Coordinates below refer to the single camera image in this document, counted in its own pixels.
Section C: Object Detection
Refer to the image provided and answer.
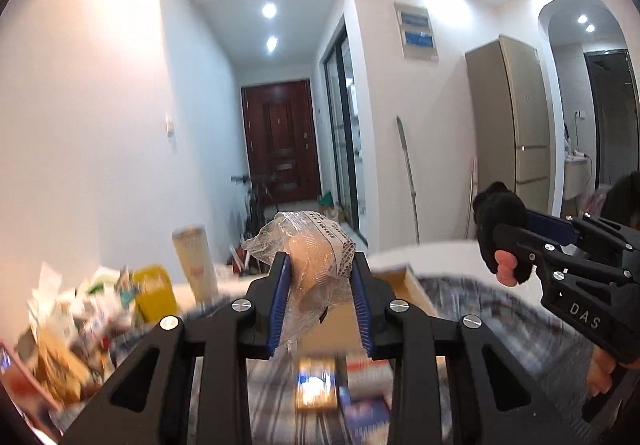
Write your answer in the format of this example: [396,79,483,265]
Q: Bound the white red medicine box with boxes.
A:
[345,355,394,399]

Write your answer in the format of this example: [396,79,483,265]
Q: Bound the dark purple box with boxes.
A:
[340,390,390,445]

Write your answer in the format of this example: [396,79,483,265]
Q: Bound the bagged beige roll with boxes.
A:
[242,211,356,343]

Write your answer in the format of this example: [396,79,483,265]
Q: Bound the black fuzzy pouch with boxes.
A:
[472,182,532,287]

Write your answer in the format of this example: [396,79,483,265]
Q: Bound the person's right hand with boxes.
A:
[586,347,617,395]

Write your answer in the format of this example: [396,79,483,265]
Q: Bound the white washbasin cabinet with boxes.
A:
[563,152,592,201]

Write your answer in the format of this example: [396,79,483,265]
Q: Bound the bags on floor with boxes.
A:
[228,246,262,277]

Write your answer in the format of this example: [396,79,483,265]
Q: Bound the yellow plastic bin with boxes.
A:
[134,265,179,323]

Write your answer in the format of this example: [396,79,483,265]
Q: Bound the open cardboard tray box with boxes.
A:
[294,252,438,359]

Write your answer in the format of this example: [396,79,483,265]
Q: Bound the blue plaid shirt cloth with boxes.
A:
[109,274,601,445]

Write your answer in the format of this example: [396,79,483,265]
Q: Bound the white tall tumbler cup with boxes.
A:
[171,225,218,304]

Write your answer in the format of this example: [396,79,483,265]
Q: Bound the pink broom and dustpan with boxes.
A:
[465,158,477,239]

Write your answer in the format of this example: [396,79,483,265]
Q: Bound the beige refrigerator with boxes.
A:
[465,35,551,213]

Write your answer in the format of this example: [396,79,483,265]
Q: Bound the black bicycle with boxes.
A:
[231,173,277,240]

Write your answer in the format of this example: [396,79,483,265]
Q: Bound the dark bathroom door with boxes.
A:
[585,49,639,187]

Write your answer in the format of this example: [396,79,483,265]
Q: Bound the boxes on hallway floor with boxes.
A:
[318,190,346,223]

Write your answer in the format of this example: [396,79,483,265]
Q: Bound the dark red entrance door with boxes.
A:
[241,80,320,204]

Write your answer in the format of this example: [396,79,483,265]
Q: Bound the black framed glass door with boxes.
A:
[322,26,360,233]

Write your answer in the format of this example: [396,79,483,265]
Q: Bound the white wall switch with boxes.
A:
[165,116,175,137]

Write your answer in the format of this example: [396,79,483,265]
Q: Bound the wall electrical panel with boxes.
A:
[394,3,438,61]

